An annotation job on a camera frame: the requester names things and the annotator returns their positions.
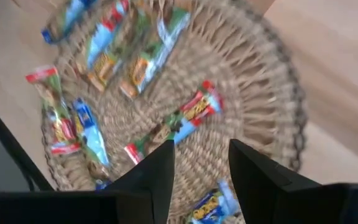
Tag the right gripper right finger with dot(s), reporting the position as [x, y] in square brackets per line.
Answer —
[253, 186]

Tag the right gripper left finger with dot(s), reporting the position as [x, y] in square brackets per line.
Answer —
[160, 174]

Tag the blue-wrapped granola bar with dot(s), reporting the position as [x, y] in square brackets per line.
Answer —
[211, 207]
[92, 137]
[70, 15]

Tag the red-wrapped granola bar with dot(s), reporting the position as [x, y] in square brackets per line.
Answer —
[101, 40]
[62, 129]
[194, 113]

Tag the green-wrapped granola bar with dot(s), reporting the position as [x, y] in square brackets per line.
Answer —
[138, 28]
[163, 40]

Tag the round woven placemat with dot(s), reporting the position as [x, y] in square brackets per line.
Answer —
[228, 62]

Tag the black aluminium table frame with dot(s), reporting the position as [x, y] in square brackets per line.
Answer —
[12, 149]

